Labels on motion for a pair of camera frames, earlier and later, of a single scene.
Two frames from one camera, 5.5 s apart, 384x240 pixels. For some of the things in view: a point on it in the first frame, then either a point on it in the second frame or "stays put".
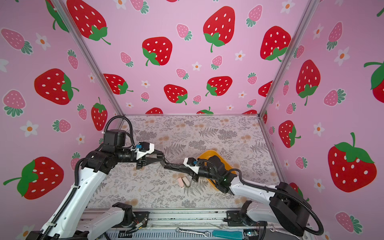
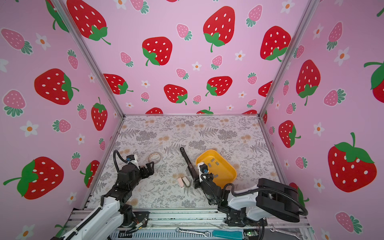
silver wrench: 205,233 stays put
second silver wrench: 272,229 stays put
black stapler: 178,167 to 192,173
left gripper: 147,162 to 150,170
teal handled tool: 234,234 stays put
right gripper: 188,166 to 201,177
